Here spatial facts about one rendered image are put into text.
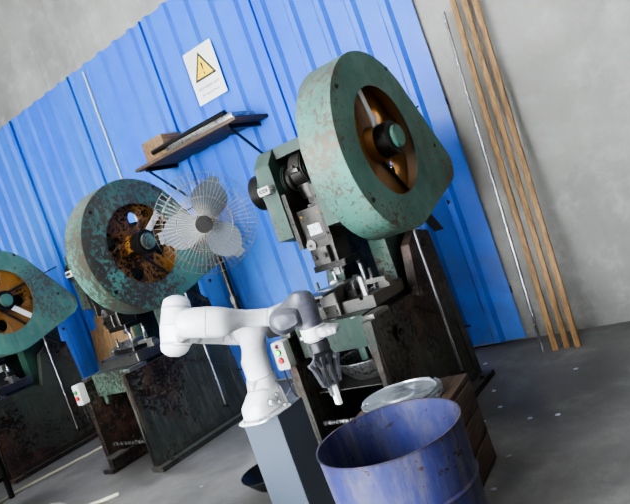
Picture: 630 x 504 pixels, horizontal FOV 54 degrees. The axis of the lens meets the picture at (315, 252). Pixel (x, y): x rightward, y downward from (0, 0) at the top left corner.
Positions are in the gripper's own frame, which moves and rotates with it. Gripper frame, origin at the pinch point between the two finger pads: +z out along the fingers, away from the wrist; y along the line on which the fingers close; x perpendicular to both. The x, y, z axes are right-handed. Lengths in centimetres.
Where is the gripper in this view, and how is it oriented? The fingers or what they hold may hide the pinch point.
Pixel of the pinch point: (336, 394)
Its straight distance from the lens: 221.7
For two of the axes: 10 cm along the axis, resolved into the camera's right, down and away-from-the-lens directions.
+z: 3.3, 9.4, 0.4
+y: -8.1, 3.1, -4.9
